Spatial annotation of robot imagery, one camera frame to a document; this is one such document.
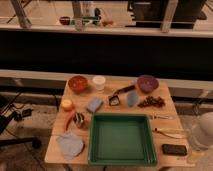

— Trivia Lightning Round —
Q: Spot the purple bowl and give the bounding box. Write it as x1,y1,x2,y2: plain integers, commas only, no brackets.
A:
137,75,159,94

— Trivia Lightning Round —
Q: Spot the green plastic tray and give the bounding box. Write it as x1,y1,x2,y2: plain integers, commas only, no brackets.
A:
88,114,157,167

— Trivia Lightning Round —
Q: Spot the blue sponge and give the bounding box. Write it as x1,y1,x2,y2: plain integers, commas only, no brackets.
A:
87,97,103,113

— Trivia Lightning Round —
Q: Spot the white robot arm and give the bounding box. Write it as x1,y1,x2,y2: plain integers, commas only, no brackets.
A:
191,112,213,150

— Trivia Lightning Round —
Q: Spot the striped metal ball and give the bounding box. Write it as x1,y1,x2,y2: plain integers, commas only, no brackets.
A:
73,113,85,128

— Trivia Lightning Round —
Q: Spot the grey cloth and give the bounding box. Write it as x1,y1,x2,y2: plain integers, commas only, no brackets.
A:
56,132,84,160

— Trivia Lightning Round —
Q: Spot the black eraser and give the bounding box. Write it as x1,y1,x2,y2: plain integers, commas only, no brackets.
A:
162,144,187,156

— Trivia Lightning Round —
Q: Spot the red bowl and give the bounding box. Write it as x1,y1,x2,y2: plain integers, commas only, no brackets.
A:
68,75,88,93

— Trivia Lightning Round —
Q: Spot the bunch of dark grapes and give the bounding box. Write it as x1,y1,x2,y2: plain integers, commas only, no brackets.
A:
138,96,165,108

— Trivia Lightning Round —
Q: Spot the wooden handled knife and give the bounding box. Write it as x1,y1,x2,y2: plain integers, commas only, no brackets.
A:
154,128,185,139

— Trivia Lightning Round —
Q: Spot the blue cup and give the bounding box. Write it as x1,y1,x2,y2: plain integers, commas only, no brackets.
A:
127,92,139,107

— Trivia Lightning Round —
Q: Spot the yellow round fruit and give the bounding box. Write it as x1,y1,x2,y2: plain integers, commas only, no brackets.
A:
61,99,73,111

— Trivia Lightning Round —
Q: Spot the small metal fork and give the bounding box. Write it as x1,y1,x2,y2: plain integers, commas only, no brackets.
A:
148,115,174,120

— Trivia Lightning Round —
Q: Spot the wooden table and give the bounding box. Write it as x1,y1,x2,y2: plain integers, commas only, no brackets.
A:
45,78,182,165

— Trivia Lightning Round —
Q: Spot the black office chair base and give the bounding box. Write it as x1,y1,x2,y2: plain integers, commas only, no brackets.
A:
0,93,43,150

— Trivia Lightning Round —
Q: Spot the red chili pepper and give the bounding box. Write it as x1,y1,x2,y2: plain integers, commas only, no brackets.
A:
64,110,76,131

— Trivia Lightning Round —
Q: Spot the white cup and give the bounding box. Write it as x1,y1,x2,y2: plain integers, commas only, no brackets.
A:
92,76,106,90

